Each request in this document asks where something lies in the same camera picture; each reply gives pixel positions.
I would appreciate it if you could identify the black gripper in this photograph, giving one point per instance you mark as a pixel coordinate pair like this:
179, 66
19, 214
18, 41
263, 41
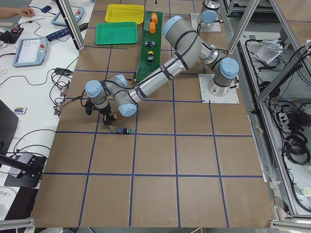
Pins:
105, 114

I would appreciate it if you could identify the plain orange cylinder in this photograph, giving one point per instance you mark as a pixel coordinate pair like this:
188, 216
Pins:
152, 28

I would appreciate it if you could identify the orange cylinder with 4680 label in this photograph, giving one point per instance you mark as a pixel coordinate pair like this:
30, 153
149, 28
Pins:
154, 18

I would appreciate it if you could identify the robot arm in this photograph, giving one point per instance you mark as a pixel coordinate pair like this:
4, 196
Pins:
189, 47
209, 11

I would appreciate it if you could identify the green conveyor belt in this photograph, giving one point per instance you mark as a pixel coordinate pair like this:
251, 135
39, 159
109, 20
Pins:
145, 68

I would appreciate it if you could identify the green plastic tray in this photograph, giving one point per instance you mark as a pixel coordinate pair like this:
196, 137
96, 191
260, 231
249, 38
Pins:
116, 33

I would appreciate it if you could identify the black power adapter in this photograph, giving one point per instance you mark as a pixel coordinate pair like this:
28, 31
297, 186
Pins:
83, 26

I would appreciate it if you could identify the lower teach pendant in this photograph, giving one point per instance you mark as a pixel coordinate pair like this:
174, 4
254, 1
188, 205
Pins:
30, 52

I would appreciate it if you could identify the yellow plastic tray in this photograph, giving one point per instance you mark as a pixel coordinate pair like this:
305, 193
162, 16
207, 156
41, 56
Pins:
125, 13

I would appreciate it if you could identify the aluminium frame post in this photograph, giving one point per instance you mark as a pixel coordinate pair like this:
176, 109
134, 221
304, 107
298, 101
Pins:
67, 14

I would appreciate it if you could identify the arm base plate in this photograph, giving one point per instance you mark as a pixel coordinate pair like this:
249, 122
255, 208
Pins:
212, 93
210, 27

